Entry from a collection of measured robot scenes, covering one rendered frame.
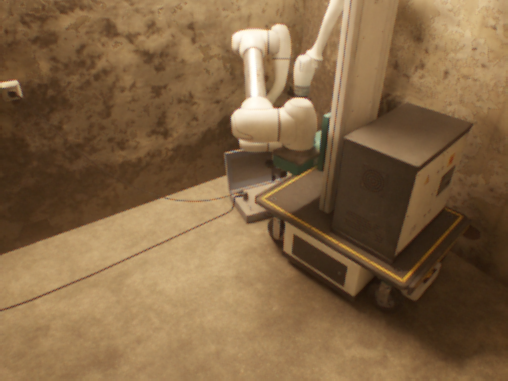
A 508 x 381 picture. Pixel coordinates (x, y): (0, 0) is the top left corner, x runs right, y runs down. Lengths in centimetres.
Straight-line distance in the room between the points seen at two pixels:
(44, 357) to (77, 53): 142
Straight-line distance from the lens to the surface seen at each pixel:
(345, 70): 183
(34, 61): 229
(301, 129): 190
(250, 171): 278
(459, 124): 209
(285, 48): 238
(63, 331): 220
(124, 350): 205
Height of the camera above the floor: 163
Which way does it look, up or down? 34 degrees down
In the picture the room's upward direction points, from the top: 2 degrees clockwise
